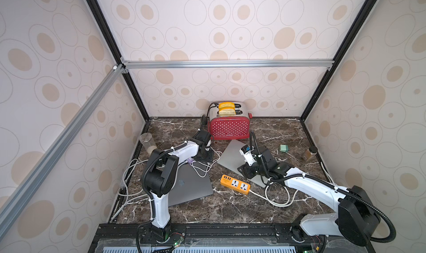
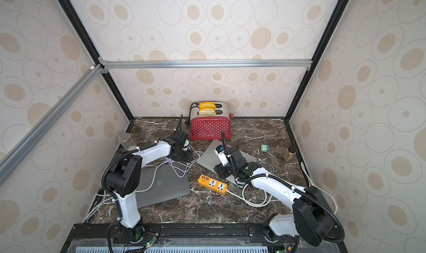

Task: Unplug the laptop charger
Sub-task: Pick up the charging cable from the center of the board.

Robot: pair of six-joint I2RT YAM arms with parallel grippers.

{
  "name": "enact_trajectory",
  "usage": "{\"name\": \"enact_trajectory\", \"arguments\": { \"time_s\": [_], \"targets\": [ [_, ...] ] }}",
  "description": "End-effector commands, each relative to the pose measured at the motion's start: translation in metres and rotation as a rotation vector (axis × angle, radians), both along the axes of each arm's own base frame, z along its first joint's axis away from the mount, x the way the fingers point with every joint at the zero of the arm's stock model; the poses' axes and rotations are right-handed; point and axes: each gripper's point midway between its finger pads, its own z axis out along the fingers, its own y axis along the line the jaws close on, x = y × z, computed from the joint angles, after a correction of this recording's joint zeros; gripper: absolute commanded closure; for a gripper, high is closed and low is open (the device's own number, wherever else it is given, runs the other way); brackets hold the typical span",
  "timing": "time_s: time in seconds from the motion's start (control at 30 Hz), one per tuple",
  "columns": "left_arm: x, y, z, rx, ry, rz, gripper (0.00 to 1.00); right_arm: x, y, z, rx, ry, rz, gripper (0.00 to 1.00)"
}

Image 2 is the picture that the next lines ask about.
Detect thin white charger cable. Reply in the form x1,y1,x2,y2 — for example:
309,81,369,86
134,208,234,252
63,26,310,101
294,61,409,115
254,157,275,175

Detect green charger plug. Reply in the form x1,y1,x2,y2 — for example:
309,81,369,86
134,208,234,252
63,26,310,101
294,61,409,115
261,144,270,153

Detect white charger cable grey laptop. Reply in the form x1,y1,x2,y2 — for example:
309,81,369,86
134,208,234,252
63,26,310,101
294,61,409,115
136,145,203,193

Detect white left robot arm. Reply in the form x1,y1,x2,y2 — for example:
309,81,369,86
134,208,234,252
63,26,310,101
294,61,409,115
101,130,192,229

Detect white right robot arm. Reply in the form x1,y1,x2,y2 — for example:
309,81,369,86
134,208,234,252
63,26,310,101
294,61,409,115
214,144,345,246

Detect silver apple laptop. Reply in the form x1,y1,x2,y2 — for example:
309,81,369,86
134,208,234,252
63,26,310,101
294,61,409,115
197,140,258,188

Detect dark grey laptop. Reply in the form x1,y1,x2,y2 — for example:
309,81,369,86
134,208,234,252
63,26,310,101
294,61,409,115
136,164,190,208

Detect purple power strip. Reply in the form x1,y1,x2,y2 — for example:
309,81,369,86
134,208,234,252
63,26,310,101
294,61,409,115
165,157,174,164

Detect red polka dot toaster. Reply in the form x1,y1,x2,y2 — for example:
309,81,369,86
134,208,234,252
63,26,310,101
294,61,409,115
187,102,234,140

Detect orange power strip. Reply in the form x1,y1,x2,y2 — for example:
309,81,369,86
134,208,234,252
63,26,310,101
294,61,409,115
198,175,227,195

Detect yellow toast slice front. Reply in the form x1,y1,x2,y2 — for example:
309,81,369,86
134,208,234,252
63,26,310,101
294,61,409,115
198,108,216,116

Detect yellow toast slice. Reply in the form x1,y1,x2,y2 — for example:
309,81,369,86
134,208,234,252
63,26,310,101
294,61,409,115
198,102,216,110
198,108,216,116

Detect yellow toast slice back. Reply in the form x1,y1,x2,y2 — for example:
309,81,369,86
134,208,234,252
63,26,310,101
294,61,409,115
198,102,216,110

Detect clear glass jar with powder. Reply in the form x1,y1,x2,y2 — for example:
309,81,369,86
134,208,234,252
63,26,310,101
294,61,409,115
117,133,137,151

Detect amber spice jar black lid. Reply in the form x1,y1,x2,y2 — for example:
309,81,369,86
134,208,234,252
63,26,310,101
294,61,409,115
284,145,297,162

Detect horizontal aluminium bar back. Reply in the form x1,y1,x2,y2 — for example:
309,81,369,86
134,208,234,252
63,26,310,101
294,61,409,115
101,59,312,69

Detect diagonal aluminium bar left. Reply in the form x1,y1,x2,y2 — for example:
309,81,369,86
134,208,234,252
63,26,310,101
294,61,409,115
1,64,103,183

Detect white power strip cable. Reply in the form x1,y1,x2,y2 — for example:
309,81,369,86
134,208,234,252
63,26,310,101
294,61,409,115
227,161,338,217

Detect white cable bundle left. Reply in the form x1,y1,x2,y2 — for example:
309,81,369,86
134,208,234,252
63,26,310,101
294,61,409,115
83,186,115,222

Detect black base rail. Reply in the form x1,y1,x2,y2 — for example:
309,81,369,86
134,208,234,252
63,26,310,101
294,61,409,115
61,224,347,253

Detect black corner frame post left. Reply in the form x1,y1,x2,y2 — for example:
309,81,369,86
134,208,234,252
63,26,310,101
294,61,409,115
57,0,135,123

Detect black corner frame post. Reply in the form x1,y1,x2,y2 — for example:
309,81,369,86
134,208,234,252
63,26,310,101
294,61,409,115
285,0,349,123
57,0,135,123

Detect black corner frame post right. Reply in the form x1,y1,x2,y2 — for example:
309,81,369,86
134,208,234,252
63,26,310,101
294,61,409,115
285,0,349,123

